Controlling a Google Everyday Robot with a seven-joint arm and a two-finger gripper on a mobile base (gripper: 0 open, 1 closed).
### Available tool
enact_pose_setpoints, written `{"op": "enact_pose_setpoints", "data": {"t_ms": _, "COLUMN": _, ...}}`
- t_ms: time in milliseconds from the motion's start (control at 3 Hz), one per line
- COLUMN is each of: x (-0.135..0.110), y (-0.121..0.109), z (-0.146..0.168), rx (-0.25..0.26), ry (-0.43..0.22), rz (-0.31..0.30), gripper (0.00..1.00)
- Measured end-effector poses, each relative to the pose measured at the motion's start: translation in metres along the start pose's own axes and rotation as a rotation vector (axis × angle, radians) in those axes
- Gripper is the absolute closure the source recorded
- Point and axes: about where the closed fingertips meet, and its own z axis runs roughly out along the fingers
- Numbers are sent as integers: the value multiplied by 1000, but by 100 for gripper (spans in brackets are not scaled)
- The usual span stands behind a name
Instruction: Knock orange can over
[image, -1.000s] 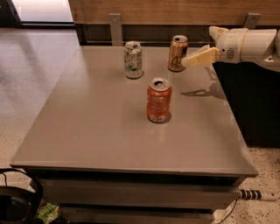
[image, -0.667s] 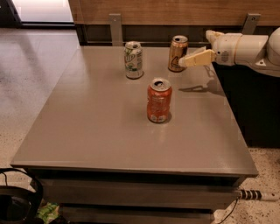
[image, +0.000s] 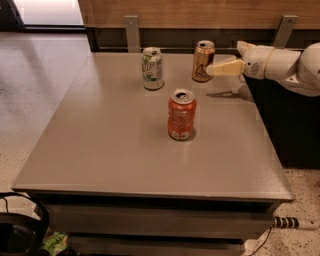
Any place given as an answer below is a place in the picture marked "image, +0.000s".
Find gold brown soda can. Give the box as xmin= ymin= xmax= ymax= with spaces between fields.
xmin=192 ymin=40 xmax=215 ymax=82

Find black headphones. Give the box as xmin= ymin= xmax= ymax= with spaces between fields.
xmin=0 ymin=192 xmax=49 ymax=256

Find orange soda can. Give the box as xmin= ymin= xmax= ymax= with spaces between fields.
xmin=168 ymin=88 xmax=197 ymax=141

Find black white striped handle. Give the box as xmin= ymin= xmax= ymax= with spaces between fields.
xmin=273 ymin=216 xmax=319 ymax=231

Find grey table drawer unit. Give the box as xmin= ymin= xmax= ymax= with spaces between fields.
xmin=35 ymin=194 xmax=273 ymax=256

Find grey metal bracket left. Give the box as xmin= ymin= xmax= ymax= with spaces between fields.
xmin=124 ymin=15 xmax=141 ymax=53

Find white green soda can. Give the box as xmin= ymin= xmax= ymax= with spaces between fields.
xmin=142 ymin=47 xmax=163 ymax=90

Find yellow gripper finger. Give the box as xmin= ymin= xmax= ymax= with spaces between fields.
xmin=237 ymin=41 xmax=256 ymax=57
xmin=206 ymin=59 xmax=246 ymax=76

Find thin black cable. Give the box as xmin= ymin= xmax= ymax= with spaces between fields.
xmin=248 ymin=226 xmax=274 ymax=256

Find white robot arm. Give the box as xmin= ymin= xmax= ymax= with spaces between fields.
xmin=206 ymin=41 xmax=320 ymax=97

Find green snack bag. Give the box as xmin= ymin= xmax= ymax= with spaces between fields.
xmin=40 ymin=232 xmax=68 ymax=256

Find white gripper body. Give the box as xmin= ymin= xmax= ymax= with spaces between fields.
xmin=242 ymin=45 xmax=274 ymax=80

